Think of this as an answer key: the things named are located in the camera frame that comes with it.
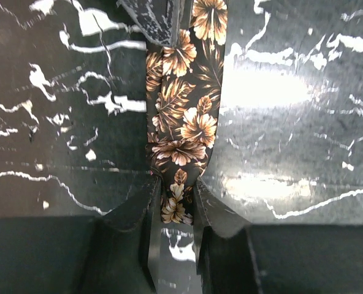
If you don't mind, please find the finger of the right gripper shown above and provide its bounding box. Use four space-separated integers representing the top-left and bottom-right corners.
117 0 193 48

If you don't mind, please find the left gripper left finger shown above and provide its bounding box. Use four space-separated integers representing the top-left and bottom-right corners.
0 178 161 293

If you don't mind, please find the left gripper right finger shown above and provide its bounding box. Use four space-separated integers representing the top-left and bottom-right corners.
193 180 363 293

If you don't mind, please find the brown floral patterned tie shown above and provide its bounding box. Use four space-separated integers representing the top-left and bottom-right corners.
146 0 228 225

